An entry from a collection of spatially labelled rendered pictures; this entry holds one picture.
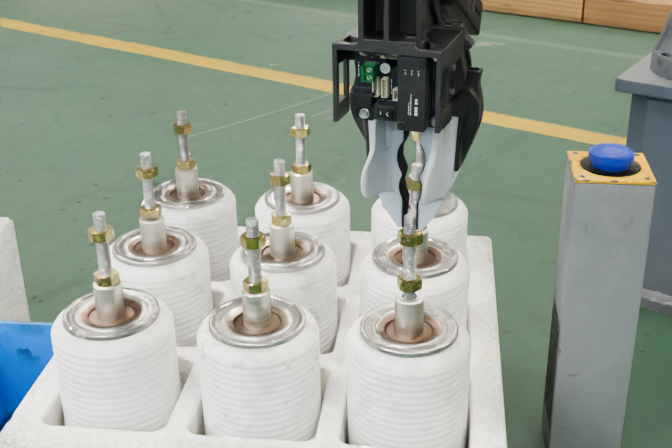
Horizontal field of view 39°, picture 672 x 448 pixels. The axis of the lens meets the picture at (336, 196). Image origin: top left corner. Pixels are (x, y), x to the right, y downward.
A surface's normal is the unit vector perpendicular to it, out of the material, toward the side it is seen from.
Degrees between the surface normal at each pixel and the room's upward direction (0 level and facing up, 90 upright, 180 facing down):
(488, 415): 0
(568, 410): 90
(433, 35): 0
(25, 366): 88
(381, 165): 89
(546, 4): 90
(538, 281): 0
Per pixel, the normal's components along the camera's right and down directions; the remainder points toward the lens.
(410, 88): -0.35, 0.39
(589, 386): -0.11, 0.40
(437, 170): 0.94, 0.15
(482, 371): -0.01, -0.91
